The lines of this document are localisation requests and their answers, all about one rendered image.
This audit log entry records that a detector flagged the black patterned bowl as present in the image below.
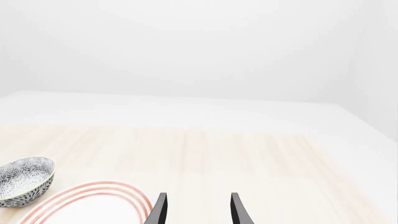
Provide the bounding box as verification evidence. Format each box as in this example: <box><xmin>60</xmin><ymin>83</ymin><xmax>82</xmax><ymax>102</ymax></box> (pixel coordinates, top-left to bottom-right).
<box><xmin>0</xmin><ymin>156</ymin><xmax>56</xmax><ymax>208</ymax></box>

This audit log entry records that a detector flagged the white plate with red rings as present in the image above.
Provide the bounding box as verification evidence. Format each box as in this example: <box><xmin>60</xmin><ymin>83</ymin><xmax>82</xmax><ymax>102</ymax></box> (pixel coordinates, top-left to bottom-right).
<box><xmin>16</xmin><ymin>179</ymin><xmax>154</xmax><ymax>224</ymax></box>

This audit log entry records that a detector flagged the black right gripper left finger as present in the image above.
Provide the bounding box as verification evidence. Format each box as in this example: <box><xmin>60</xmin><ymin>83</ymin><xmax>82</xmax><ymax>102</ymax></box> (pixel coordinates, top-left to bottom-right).
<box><xmin>143</xmin><ymin>192</ymin><xmax>168</xmax><ymax>224</ymax></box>

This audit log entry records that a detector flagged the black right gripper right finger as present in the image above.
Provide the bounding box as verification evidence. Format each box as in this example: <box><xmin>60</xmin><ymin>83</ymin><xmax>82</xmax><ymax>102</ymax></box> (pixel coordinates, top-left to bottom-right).
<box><xmin>230</xmin><ymin>192</ymin><xmax>256</xmax><ymax>224</ymax></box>

